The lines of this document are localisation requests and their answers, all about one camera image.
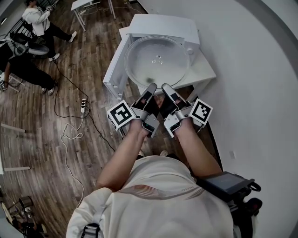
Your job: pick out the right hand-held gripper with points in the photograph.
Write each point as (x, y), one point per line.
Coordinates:
(201, 112)

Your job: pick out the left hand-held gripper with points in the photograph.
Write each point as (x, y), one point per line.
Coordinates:
(121, 115)

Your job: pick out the clear glass turntable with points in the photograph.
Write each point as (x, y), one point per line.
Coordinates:
(144, 55)

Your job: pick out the white microwave oven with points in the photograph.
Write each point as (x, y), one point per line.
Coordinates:
(163, 23)

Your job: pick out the person's left forearm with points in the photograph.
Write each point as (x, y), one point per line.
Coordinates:
(121, 160)

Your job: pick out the person's right forearm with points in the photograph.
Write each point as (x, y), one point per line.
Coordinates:
(198, 153)

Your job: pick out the person's white right shoe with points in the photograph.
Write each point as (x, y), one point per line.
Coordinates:
(164, 153)

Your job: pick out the person's white shoe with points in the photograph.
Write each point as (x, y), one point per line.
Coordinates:
(141, 153)
(164, 153)

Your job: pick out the person's white left shoe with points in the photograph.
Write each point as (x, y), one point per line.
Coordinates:
(141, 153)

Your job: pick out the person's black shorts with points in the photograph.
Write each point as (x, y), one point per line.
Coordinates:
(174, 157)

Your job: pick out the white power strip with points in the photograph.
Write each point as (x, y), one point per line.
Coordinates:
(83, 105)

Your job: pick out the black battery pack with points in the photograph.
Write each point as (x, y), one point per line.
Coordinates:
(223, 183)

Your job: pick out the person's white shirt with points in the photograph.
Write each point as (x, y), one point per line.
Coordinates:
(151, 209)

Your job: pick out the white side table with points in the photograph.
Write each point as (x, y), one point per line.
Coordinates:
(83, 3)

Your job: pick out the black harness gear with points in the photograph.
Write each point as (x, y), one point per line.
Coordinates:
(249, 209)

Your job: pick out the white desk foot bar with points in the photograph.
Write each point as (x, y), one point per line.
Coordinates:
(12, 127)
(17, 168)

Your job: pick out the black metal railing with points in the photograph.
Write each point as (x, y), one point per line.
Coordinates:
(19, 25)

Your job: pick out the round metal can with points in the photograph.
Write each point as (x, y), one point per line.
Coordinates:
(25, 201)

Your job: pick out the black floor equipment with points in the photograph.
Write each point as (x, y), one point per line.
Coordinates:
(25, 226)

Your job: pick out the white wall outlet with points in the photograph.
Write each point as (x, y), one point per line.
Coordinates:
(232, 154)

